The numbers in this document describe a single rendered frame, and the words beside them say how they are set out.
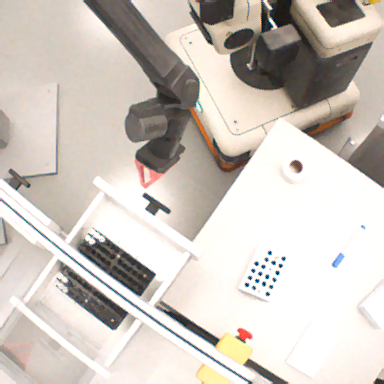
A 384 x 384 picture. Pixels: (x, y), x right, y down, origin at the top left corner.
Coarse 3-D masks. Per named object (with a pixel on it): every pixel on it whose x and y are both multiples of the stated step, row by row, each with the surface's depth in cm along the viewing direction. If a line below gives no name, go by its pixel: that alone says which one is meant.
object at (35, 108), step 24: (0, 96) 212; (24, 96) 212; (48, 96) 211; (0, 120) 197; (24, 120) 208; (48, 120) 208; (0, 144) 200; (24, 144) 205; (48, 144) 205; (0, 168) 202; (24, 168) 202; (48, 168) 202
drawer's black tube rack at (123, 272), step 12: (84, 240) 106; (96, 240) 106; (84, 252) 109; (96, 252) 105; (108, 252) 108; (120, 252) 105; (96, 264) 105; (108, 264) 108; (120, 264) 105; (120, 276) 104; (132, 276) 104; (144, 276) 104; (132, 288) 103; (144, 288) 106
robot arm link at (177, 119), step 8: (168, 112) 89; (176, 112) 90; (184, 112) 91; (168, 120) 89; (176, 120) 90; (184, 120) 90; (168, 128) 91; (176, 128) 91; (184, 128) 92; (168, 136) 92; (176, 136) 93
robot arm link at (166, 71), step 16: (96, 0) 68; (112, 0) 69; (128, 0) 72; (96, 16) 73; (112, 16) 71; (128, 16) 73; (112, 32) 75; (128, 32) 74; (144, 32) 77; (128, 48) 78; (144, 48) 78; (160, 48) 80; (144, 64) 81; (160, 64) 82; (176, 64) 83; (160, 80) 84; (176, 80) 85; (176, 96) 87
